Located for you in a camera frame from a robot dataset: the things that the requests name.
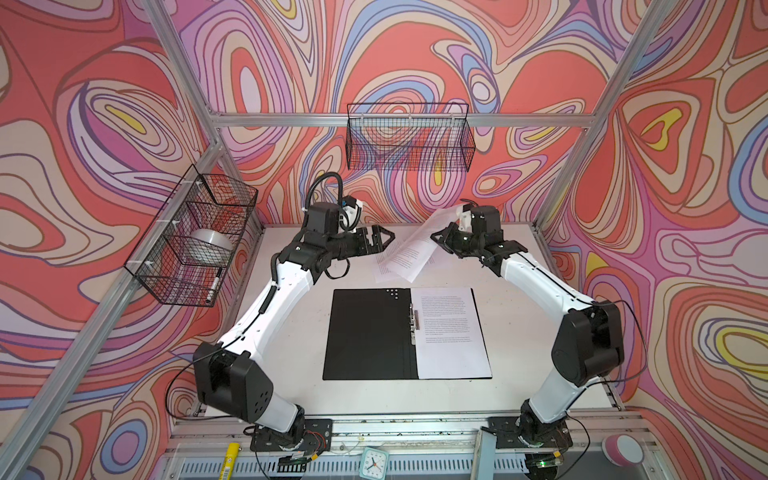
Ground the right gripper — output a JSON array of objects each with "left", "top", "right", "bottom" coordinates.
[{"left": 431, "top": 221, "right": 485, "bottom": 257}]

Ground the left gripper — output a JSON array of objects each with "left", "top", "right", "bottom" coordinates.
[{"left": 324, "top": 226, "right": 394, "bottom": 263}]

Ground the printed paper sheet back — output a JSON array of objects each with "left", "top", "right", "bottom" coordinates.
[{"left": 373, "top": 207, "right": 460, "bottom": 283}]

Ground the printed paper sheet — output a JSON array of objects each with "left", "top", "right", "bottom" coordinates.
[
  {"left": 411, "top": 287, "right": 492, "bottom": 380},
  {"left": 373, "top": 207, "right": 460, "bottom": 283}
]

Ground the red folder with black interior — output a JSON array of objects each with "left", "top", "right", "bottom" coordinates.
[{"left": 322, "top": 286, "right": 494, "bottom": 382}]

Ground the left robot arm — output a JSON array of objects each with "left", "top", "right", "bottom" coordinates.
[{"left": 193, "top": 225, "right": 395, "bottom": 437}]

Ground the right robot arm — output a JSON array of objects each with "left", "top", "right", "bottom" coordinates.
[{"left": 430, "top": 223, "right": 625, "bottom": 431}]

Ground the black marker pen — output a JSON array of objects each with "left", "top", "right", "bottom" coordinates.
[{"left": 205, "top": 268, "right": 223, "bottom": 304}]

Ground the silver tape roll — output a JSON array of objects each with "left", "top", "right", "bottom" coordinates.
[{"left": 187, "top": 228, "right": 233, "bottom": 265}]

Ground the small teal clock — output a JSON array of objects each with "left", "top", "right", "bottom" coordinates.
[{"left": 358, "top": 447, "right": 389, "bottom": 480}]

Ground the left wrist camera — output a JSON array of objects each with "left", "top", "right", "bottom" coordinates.
[{"left": 302, "top": 196, "right": 365, "bottom": 235}]

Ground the black wire basket back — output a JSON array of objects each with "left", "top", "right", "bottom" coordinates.
[{"left": 345, "top": 100, "right": 476, "bottom": 172}]

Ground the black wire basket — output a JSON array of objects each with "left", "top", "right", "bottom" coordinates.
[
  {"left": 124, "top": 166, "right": 258, "bottom": 307},
  {"left": 345, "top": 100, "right": 476, "bottom": 172}
]

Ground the black wire basket left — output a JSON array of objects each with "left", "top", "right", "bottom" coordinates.
[{"left": 124, "top": 166, "right": 258, "bottom": 307}]

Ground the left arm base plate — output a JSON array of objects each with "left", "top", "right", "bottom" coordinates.
[{"left": 243, "top": 418, "right": 333, "bottom": 455}]

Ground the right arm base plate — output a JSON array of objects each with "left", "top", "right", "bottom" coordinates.
[{"left": 486, "top": 415, "right": 573, "bottom": 451}]

